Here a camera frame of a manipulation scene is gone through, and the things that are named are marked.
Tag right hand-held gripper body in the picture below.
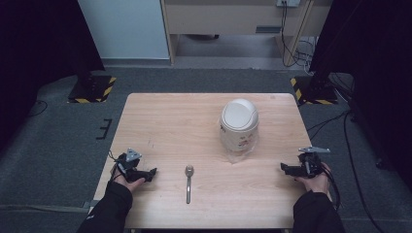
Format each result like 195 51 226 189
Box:
294 146 331 180

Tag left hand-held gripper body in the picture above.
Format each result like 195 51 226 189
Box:
115 148 146 183

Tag metal spoon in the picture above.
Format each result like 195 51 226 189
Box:
184 164 195 205

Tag white desktop trash can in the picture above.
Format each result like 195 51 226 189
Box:
219 98 260 153

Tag person's right hand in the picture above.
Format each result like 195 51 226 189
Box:
295 162 333 202

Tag person's left hand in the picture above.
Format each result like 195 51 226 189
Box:
112 169 147 192

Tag black stand base striped edge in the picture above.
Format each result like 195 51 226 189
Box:
67 75 118 104
290 75 339 106

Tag black curtain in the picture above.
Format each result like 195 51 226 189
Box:
309 0 412 192
0 0 106 153

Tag white cabinet panel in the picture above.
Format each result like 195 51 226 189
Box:
77 0 171 60

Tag wooden desk furniture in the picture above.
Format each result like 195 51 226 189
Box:
160 0 334 66

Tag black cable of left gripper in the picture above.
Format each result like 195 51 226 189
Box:
108 150 121 183

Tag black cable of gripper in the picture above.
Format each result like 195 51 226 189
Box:
108 150 121 183
320 162 343 212

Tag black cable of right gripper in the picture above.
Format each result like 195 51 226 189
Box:
320 162 343 212

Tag black floor cable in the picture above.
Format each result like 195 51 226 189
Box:
26 99 49 118
305 110 387 233

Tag bundle of black cables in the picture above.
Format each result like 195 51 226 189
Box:
280 1 320 76

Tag grey wall socket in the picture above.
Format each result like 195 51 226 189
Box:
276 0 301 8

